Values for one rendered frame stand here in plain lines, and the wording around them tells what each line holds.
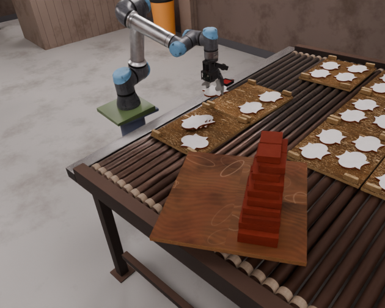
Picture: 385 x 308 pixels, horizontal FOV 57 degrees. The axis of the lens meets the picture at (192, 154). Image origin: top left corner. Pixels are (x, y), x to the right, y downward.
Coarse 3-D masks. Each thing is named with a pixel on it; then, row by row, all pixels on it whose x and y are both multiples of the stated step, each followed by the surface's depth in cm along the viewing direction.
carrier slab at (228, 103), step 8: (240, 88) 227; (248, 88) 226; (256, 88) 225; (264, 88) 225; (224, 96) 219; (232, 96) 219; (240, 96) 218; (248, 96) 217; (256, 96) 216; (280, 96) 214; (288, 96) 213; (216, 104) 211; (224, 104) 210; (232, 104) 209; (240, 104) 209; (264, 104) 207; (272, 104) 206; (280, 104) 206; (224, 112) 203; (232, 112) 202; (240, 112) 201; (264, 112) 199; (256, 120) 194
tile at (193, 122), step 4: (192, 116) 195; (196, 116) 195; (200, 116) 195; (184, 120) 192; (188, 120) 192; (192, 120) 191; (196, 120) 191; (200, 120) 191; (204, 120) 190; (184, 124) 189; (188, 124) 188; (192, 124) 188; (196, 124) 188; (200, 124) 188; (204, 124) 188; (184, 128) 187; (188, 128) 185; (192, 128) 186; (196, 128) 184
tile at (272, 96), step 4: (268, 92) 217; (272, 92) 217; (276, 92) 216; (260, 96) 214; (264, 96) 213; (268, 96) 213; (272, 96) 213; (276, 96) 212; (260, 100) 210; (264, 100) 209; (268, 100) 209; (272, 100) 208; (276, 100) 209
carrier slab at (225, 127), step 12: (204, 108) 208; (180, 120) 198; (216, 120) 196; (228, 120) 195; (168, 132) 189; (180, 132) 188; (192, 132) 187; (204, 132) 187; (216, 132) 186; (228, 132) 185; (168, 144) 181; (180, 144) 179; (216, 144) 176
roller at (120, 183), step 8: (320, 56) 266; (312, 64) 258; (296, 72) 246; (280, 80) 236; (288, 80) 240; (272, 88) 229; (168, 152) 177; (176, 152) 179; (152, 160) 172; (160, 160) 173; (144, 168) 167; (152, 168) 170; (128, 176) 163; (136, 176) 164; (120, 184) 159
